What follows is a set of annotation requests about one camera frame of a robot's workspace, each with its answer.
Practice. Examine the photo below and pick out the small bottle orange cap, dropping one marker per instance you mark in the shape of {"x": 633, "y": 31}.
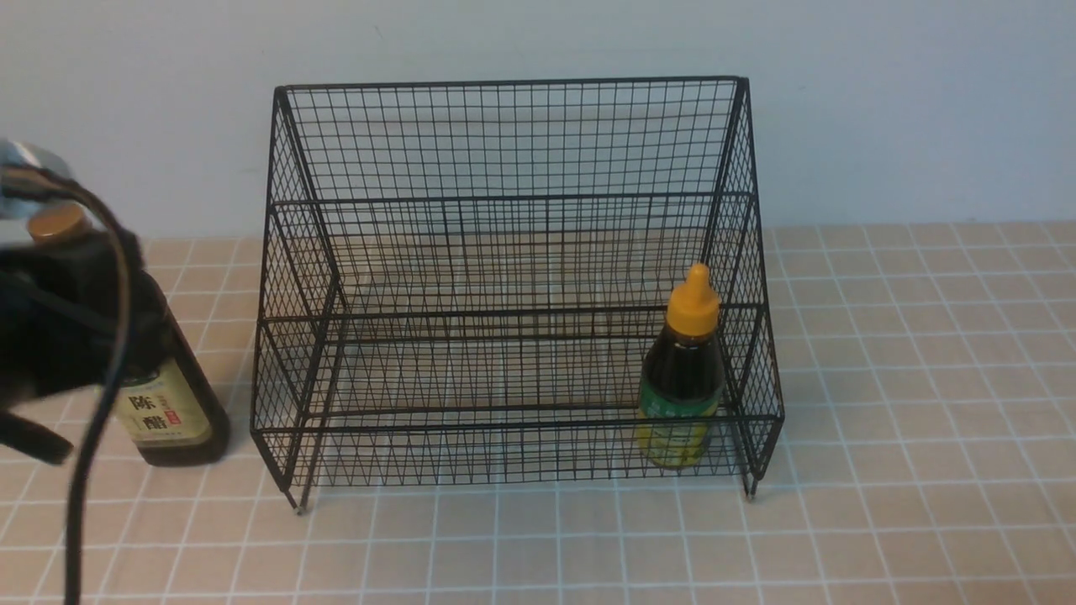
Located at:
{"x": 682, "y": 386}

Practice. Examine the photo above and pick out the dark vinegar bottle gold cap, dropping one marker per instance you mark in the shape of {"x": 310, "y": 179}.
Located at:
{"x": 165, "y": 403}

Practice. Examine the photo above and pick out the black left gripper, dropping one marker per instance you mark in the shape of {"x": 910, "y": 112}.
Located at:
{"x": 33, "y": 361}

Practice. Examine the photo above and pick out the black wire mesh rack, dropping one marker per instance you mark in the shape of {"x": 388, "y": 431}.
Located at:
{"x": 460, "y": 280}

